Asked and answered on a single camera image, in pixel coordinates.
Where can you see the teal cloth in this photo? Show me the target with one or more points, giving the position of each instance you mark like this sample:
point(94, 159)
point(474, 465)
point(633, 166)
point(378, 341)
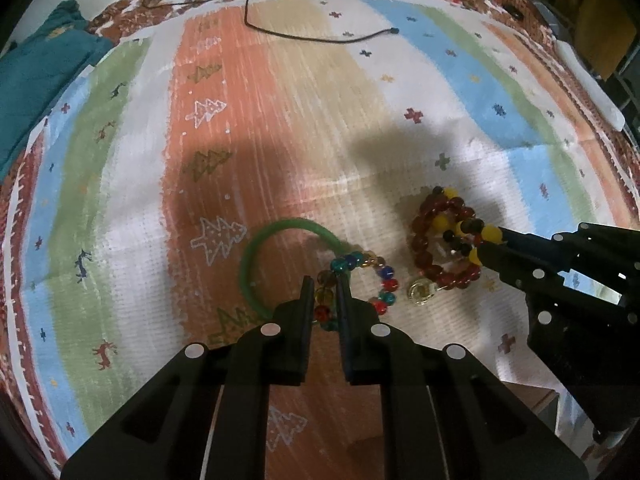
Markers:
point(40, 80)

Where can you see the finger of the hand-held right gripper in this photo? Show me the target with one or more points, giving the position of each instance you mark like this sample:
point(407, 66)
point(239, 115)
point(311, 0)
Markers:
point(520, 241)
point(505, 265)

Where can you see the green bangle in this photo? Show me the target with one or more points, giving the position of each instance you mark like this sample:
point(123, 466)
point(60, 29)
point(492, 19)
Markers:
point(247, 270)

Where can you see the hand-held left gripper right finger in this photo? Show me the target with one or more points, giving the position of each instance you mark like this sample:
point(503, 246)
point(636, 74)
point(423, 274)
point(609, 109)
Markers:
point(342, 294)

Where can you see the dark wooden furniture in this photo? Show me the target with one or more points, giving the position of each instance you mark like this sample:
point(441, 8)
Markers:
point(595, 15)

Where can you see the striped printed blanket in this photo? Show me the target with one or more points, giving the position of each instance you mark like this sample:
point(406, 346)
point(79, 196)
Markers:
point(310, 125)

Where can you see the white oblong object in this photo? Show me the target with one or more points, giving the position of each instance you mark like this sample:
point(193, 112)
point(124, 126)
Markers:
point(592, 85)

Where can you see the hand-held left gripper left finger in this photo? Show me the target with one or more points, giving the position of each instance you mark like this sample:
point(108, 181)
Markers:
point(306, 294)

